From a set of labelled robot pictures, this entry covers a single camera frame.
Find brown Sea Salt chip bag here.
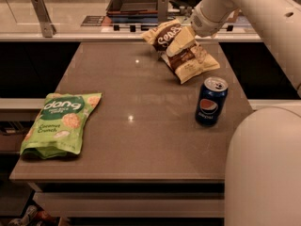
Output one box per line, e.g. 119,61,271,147
142,19,220,84

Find metal glass bracket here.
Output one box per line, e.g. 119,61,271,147
30,0,56,38
157,0,169,24

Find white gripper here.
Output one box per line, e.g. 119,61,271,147
166,2,225,57

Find green Dang rice chip bag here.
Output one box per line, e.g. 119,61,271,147
20,93,102,159

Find blue Pepsi can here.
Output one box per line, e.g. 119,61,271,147
195,76,229,126

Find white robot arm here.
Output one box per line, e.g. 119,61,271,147
191,0,301,226

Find middle metal glass bracket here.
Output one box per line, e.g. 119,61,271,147
157,0,169,24

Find snack packets under table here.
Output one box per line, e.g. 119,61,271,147
8,205,56,226

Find left metal glass bracket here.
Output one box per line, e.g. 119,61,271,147
30,0,56,38

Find grey tray with orange rim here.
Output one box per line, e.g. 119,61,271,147
106,0,158,16

